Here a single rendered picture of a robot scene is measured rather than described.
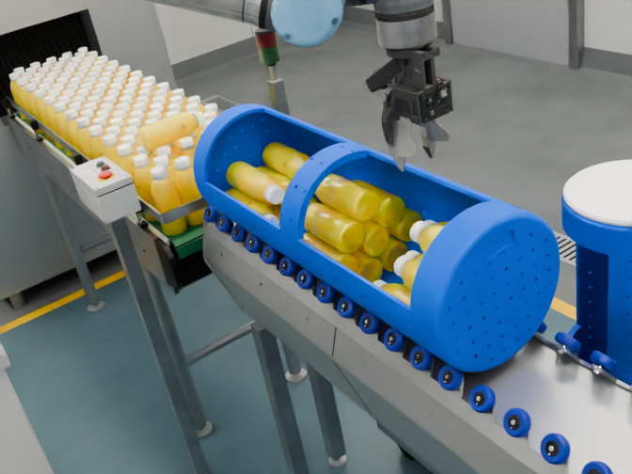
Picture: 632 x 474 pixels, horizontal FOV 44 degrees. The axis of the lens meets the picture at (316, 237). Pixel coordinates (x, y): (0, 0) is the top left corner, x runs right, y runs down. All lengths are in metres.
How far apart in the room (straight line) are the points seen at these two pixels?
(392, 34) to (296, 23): 0.20
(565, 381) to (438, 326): 0.27
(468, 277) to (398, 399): 0.35
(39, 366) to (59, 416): 0.38
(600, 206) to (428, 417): 0.57
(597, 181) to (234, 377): 1.71
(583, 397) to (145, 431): 1.88
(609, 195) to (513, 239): 0.47
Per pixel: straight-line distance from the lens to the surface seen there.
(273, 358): 2.20
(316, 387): 2.36
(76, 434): 3.04
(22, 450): 1.64
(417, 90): 1.24
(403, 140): 1.28
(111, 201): 2.03
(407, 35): 1.21
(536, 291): 1.38
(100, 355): 3.39
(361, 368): 1.56
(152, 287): 2.47
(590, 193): 1.73
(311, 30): 1.06
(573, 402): 1.37
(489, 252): 1.26
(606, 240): 1.65
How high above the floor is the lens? 1.86
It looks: 29 degrees down
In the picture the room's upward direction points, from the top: 11 degrees counter-clockwise
